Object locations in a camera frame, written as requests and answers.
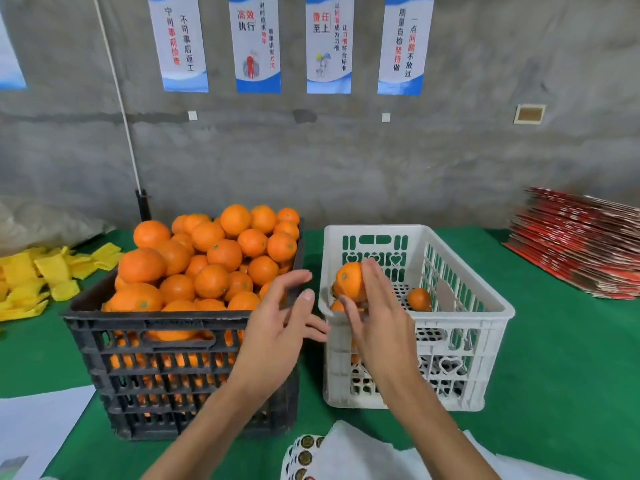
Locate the person's left hand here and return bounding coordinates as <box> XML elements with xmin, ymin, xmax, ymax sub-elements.
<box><xmin>228</xmin><ymin>269</ymin><xmax>329</xmax><ymax>406</ymax></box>

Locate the person's right hand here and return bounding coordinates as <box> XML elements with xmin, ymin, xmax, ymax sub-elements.
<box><xmin>338</xmin><ymin>257</ymin><xmax>421</xmax><ymax>396</ymax></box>

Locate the white plastic crate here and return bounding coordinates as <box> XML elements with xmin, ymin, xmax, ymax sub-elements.
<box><xmin>318</xmin><ymin>225</ymin><xmax>516</xmax><ymax>412</ymax></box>

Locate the pile of oranges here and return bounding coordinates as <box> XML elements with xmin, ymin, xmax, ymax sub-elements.
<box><xmin>103</xmin><ymin>203</ymin><xmax>301</xmax><ymax>396</ymax></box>

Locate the black plastic crate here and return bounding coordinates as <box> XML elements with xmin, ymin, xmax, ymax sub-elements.
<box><xmin>62</xmin><ymin>229</ymin><xmax>306</xmax><ymax>441</ymax></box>

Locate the person's right forearm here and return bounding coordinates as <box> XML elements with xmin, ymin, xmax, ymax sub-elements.
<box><xmin>380</xmin><ymin>379</ymin><xmax>501</xmax><ymax>480</ymax></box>

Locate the white backing sheet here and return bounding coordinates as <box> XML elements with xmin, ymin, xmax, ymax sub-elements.
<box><xmin>310</xmin><ymin>419</ymin><xmax>591</xmax><ymax>480</ymax></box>

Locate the green felt table cover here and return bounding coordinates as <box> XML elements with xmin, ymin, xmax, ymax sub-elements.
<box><xmin>0</xmin><ymin>227</ymin><xmax>640</xmax><ymax>480</ymax></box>

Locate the stack of red cardboard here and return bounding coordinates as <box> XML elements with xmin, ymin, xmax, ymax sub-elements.
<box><xmin>503</xmin><ymin>187</ymin><xmax>640</xmax><ymax>301</ymax></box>

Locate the white printed paper sheet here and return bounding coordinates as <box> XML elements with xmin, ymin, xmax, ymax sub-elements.
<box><xmin>0</xmin><ymin>385</ymin><xmax>96</xmax><ymax>480</ymax></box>

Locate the pile of yellow bags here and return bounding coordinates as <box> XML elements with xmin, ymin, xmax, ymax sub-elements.
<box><xmin>0</xmin><ymin>243</ymin><xmax>123</xmax><ymax>323</ymax></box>

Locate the beige woven sack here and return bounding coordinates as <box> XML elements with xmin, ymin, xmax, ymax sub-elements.
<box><xmin>0</xmin><ymin>195</ymin><xmax>116</xmax><ymax>256</ymax></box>

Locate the white pole with black base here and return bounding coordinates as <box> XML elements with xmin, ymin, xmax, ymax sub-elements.
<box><xmin>93</xmin><ymin>0</ymin><xmax>153</xmax><ymax>222</ymax></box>

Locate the white notice with blue border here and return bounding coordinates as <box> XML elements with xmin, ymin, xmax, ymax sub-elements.
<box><xmin>0</xmin><ymin>15</ymin><xmax>28</xmax><ymax>91</ymax></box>

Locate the beige wall plate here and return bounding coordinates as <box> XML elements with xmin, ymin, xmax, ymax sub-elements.
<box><xmin>514</xmin><ymin>103</ymin><xmax>547</xmax><ymax>126</ymax></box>

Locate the blue white wall poster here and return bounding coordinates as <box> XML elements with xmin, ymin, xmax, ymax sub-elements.
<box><xmin>377</xmin><ymin>0</ymin><xmax>436</xmax><ymax>97</ymax></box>
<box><xmin>148</xmin><ymin>0</ymin><xmax>210</xmax><ymax>94</ymax></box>
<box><xmin>305</xmin><ymin>0</ymin><xmax>355</xmax><ymax>95</ymax></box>
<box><xmin>229</xmin><ymin>0</ymin><xmax>282</xmax><ymax>95</ymax></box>

